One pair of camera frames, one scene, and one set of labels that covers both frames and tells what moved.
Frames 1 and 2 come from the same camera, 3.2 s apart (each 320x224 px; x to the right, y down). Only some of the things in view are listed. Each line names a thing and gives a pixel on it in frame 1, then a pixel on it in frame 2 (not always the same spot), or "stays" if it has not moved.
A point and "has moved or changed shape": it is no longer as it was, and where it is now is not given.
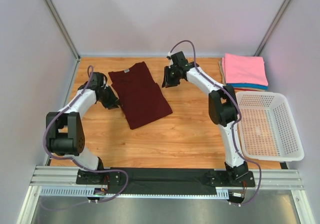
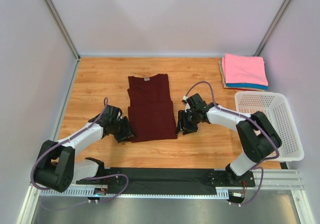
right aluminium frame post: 277,19 stays
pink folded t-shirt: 238,69 stays
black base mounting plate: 165,181 stays
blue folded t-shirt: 248,85 stays
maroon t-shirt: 142,100 has moved or changed shape
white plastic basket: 267,128 stays
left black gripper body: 110,99 to 124,129
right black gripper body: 169,77 to 185,121
